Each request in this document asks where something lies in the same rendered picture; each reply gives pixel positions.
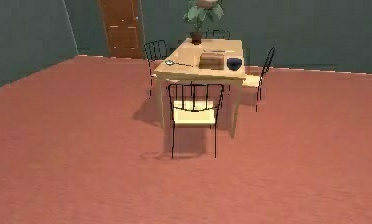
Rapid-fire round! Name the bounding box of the light wooden dining table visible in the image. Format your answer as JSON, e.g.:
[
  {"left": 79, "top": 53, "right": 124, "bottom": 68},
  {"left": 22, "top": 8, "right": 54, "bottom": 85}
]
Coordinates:
[{"left": 153, "top": 38, "right": 247, "bottom": 139}]

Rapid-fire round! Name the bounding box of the silver spoon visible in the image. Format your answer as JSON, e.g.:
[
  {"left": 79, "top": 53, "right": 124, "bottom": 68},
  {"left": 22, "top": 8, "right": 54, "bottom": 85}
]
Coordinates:
[{"left": 164, "top": 59, "right": 194, "bottom": 68}]

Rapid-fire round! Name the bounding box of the tan bread loaf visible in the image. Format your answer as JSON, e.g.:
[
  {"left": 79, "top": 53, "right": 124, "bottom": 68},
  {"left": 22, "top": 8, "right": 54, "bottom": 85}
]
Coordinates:
[{"left": 198, "top": 52, "right": 226, "bottom": 71}]

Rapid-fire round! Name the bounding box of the thin pale pencil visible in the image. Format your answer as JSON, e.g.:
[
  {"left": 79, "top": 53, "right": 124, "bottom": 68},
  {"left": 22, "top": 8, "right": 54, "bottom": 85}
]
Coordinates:
[{"left": 202, "top": 49, "right": 236, "bottom": 54}]

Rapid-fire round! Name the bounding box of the dark blue bowl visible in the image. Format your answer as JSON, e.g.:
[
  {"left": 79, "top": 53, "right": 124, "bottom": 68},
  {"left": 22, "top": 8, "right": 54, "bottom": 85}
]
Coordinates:
[{"left": 226, "top": 57, "right": 243, "bottom": 72}]

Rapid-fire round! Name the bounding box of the green house plant brown pot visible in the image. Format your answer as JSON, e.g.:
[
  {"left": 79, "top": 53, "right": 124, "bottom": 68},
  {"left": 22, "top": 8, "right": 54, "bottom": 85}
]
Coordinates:
[{"left": 182, "top": 0, "right": 225, "bottom": 46}]

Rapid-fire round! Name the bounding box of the brown wooden room door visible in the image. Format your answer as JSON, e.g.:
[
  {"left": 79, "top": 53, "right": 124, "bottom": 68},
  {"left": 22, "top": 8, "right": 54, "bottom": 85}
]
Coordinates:
[{"left": 98, "top": 0, "right": 145, "bottom": 60}]

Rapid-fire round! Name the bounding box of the black wire chair cream seat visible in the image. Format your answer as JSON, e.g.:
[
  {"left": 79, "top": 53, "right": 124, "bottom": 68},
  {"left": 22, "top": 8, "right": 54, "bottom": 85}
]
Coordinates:
[
  {"left": 203, "top": 29, "right": 231, "bottom": 40},
  {"left": 167, "top": 82, "right": 225, "bottom": 160},
  {"left": 142, "top": 39, "right": 169, "bottom": 100},
  {"left": 242, "top": 46, "right": 276, "bottom": 113}
]

